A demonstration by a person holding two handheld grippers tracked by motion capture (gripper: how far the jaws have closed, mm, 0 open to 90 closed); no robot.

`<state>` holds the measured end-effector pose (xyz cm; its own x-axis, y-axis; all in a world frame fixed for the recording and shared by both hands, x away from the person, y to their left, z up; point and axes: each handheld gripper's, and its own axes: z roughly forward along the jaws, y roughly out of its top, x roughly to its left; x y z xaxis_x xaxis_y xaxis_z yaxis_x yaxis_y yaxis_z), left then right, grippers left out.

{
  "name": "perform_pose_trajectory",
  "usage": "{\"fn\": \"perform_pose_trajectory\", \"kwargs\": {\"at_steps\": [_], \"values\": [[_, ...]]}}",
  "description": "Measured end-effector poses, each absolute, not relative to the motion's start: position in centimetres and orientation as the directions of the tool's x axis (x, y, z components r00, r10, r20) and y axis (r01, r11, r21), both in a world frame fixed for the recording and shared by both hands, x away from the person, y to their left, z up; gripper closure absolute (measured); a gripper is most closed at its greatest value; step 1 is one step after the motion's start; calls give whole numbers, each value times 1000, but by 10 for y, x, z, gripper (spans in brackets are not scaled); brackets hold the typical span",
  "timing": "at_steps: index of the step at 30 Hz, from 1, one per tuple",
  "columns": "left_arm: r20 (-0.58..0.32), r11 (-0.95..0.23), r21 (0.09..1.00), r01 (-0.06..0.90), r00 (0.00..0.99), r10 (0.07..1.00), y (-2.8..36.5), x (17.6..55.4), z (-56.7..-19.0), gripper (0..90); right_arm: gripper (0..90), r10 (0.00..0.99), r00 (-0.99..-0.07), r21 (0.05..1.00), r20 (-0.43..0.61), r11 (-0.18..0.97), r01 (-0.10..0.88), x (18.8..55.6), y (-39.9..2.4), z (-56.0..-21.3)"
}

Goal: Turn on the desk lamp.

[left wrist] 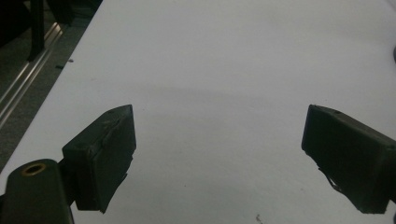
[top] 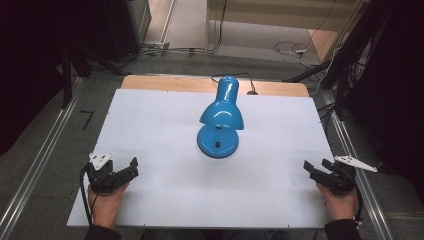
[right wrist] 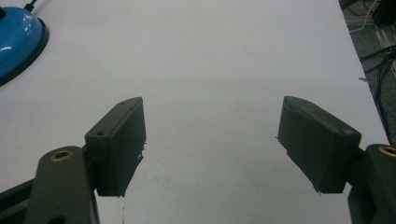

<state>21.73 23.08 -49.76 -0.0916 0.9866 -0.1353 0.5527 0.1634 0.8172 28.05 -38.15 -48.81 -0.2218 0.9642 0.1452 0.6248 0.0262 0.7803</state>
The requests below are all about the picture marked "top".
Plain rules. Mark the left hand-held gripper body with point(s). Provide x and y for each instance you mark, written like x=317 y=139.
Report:
x=101 y=175

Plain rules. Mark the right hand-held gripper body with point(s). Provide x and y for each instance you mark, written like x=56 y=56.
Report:
x=343 y=176

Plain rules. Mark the blue desk lamp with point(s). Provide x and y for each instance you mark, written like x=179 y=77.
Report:
x=220 y=115

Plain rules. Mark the person's right hand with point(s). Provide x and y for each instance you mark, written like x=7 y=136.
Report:
x=340 y=205

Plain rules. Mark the person's left hand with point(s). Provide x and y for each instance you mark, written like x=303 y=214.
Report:
x=105 y=206

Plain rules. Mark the white board sheet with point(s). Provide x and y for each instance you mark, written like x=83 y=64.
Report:
x=160 y=150

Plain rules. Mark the black tripod stand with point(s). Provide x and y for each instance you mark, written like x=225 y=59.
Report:
x=340 y=66

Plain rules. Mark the black metal stand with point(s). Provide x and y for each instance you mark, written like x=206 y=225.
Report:
x=66 y=80

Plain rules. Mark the grey power strip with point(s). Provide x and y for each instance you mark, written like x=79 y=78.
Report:
x=156 y=45

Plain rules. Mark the dark cabinet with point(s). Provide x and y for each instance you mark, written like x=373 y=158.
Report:
x=126 y=26

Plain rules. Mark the light wooden furniture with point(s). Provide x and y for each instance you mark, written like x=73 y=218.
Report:
x=283 y=13

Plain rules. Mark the aluminium floor rail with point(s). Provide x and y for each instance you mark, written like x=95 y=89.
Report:
x=36 y=163
x=360 y=186

